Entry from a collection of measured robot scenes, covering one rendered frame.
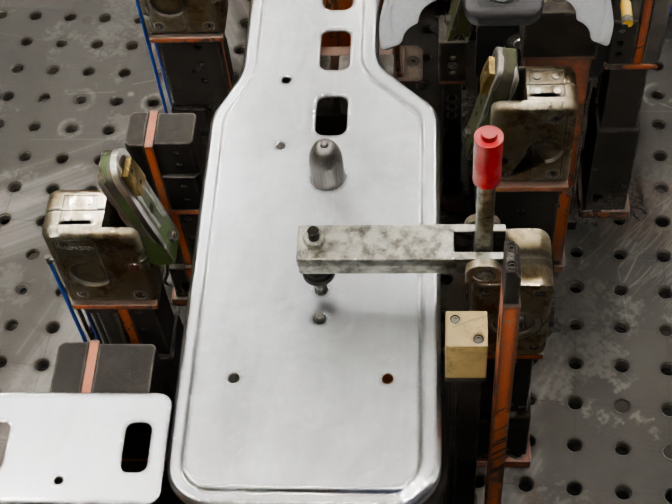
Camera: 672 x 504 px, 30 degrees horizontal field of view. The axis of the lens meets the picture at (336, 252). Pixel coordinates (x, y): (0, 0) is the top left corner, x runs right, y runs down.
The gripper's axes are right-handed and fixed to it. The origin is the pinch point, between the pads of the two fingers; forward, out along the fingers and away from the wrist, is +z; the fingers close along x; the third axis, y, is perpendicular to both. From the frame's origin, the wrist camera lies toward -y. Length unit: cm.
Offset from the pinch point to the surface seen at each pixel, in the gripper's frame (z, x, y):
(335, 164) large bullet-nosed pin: 26.1, 13.0, 11.6
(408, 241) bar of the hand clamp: 22.0, 6.2, 0.1
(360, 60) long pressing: 29.3, 11.3, 27.4
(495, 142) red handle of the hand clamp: 8.6, -0.4, -0.5
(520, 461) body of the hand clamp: 58, -5, -3
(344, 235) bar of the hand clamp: 22.1, 11.6, 0.8
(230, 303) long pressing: 29.4, 22.0, -1.3
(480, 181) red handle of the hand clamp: 12.8, 0.6, -0.9
